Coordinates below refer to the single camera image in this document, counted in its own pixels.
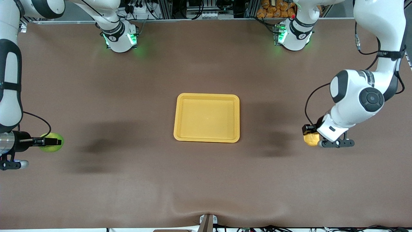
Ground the green apple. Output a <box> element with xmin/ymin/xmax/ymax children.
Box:
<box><xmin>39</xmin><ymin>132</ymin><xmax>64</xmax><ymax>153</ymax></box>

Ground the yellow potato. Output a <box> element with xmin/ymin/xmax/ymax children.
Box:
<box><xmin>304</xmin><ymin>132</ymin><xmax>321</xmax><ymax>147</ymax></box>

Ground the yellow plastic tray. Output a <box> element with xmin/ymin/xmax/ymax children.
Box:
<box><xmin>173</xmin><ymin>93</ymin><xmax>240</xmax><ymax>143</ymax></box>

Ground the large table cover mat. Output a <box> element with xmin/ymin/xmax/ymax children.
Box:
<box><xmin>0</xmin><ymin>20</ymin><xmax>412</xmax><ymax>230</ymax></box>

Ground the orange toy food pile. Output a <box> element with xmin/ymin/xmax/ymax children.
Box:
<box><xmin>257</xmin><ymin>0</ymin><xmax>298</xmax><ymax>18</ymax></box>

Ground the white power strip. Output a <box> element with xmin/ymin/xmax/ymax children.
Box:
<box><xmin>124</xmin><ymin>2</ymin><xmax>152</xmax><ymax>14</ymax></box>

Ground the aluminium frame profile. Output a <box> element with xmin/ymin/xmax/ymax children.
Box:
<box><xmin>157</xmin><ymin>0</ymin><xmax>173</xmax><ymax>20</ymax></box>
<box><xmin>244</xmin><ymin>0</ymin><xmax>259</xmax><ymax>19</ymax></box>

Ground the metal table clamp bracket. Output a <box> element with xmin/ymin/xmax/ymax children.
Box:
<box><xmin>199</xmin><ymin>214</ymin><xmax>218</xmax><ymax>232</ymax></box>

